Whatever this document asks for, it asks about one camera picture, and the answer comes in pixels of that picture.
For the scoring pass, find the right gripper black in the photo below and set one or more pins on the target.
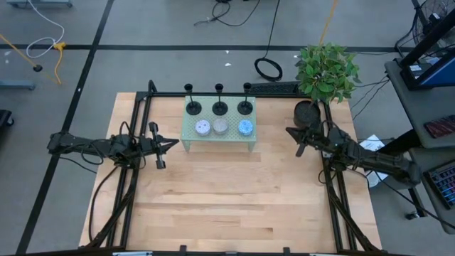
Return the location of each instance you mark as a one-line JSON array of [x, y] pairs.
[[316, 138]]

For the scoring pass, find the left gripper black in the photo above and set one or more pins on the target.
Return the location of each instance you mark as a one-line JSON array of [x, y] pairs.
[[147, 145]]

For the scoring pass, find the black candlestick holder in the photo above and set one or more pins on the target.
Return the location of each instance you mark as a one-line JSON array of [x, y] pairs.
[[220, 108], [193, 108], [245, 107]]

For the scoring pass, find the blue floral candle tin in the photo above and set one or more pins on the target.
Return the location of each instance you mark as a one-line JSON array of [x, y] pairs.
[[245, 127]]

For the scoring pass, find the beige floral candle tin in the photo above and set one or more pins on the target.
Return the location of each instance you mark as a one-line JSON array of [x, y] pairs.
[[220, 126]]

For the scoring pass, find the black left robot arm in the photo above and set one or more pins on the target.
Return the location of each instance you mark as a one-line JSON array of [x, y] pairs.
[[71, 142]]

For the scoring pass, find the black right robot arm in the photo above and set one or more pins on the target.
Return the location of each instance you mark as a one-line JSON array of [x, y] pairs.
[[384, 165]]

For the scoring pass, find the black keyboard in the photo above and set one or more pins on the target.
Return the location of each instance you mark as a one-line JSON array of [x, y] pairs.
[[273, 88]]

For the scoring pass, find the pale green perforated metal shelf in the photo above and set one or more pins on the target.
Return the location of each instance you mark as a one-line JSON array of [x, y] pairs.
[[232, 137]]

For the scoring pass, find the green plant in black pot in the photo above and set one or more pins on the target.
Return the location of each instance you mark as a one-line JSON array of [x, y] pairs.
[[325, 71]]

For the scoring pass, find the white paper sheet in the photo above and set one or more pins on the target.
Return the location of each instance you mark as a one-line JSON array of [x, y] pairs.
[[371, 144]]

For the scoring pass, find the white round item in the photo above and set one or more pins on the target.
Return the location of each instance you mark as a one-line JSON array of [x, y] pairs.
[[373, 181]]

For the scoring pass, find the grey side desk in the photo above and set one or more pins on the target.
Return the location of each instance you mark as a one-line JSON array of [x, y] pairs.
[[409, 106]]

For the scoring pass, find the red and black flat item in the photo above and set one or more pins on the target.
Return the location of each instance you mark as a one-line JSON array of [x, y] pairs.
[[440, 126]]

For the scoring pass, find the black monitor on desk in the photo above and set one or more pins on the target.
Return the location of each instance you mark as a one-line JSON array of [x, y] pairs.
[[440, 74]]

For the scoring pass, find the keyboard with rainbow backlight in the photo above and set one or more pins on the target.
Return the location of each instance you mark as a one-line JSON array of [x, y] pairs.
[[444, 185]]

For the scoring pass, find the grey stand foot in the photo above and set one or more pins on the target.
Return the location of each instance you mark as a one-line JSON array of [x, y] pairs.
[[17, 84]]

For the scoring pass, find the grey keyboard desk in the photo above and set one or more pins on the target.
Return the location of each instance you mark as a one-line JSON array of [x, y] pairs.
[[437, 220]]

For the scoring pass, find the black floor item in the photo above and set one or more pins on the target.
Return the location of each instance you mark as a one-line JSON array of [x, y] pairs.
[[5, 117]]

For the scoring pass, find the black standing fan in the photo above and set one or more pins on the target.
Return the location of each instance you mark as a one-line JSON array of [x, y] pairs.
[[444, 10]]

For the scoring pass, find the black metal table frame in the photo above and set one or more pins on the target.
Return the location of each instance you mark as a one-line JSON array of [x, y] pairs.
[[167, 94]]

